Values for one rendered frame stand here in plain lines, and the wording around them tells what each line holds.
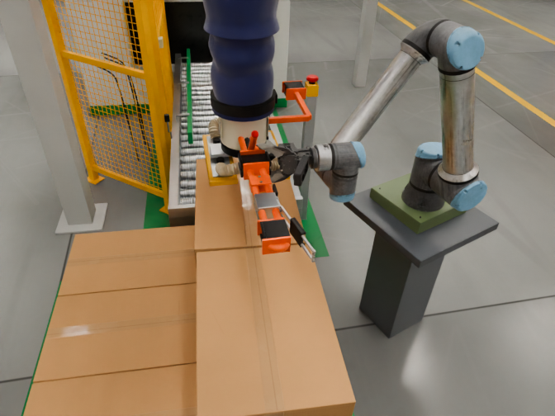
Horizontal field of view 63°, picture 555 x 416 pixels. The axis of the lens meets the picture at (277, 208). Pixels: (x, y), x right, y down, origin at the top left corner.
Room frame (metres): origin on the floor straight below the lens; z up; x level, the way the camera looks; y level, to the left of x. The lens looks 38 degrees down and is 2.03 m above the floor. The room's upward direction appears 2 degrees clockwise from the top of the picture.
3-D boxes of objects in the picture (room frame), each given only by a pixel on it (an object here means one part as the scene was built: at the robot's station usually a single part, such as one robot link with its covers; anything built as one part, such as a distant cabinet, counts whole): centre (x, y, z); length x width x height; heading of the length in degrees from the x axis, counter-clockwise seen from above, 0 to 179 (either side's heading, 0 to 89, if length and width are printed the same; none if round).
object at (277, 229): (0.89, 0.01, 1.24); 0.08 x 0.07 x 0.05; 13
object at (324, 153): (1.29, -0.14, 1.25); 0.09 x 0.05 x 0.10; 13
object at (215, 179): (1.46, 0.23, 1.14); 0.34 x 0.10 x 0.05; 13
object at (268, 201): (1.03, 0.03, 1.24); 0.07 x 0.07 x 0.04; 13
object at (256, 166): (1.24, 0.08, 1.24); 0.10 x 0.08 x 0.06; 103
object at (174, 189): (2.95, 0.75, 0.50); 2.31 x 0.05 x 0.19; 11
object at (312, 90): (2.52, -0.17, 0.50); 0.07 x 0.07 x 1.00; 11
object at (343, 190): (1.32, -0.22, 1.13); 0.12 x 0.09 x 0.12; 23
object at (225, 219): (1.47, 0.13, 0.74); 0.60 x 0.40 x 0.40; 9
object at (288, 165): (1.28, -0.06, 1.24); 0.12 x 0.09 x 0.08; 103
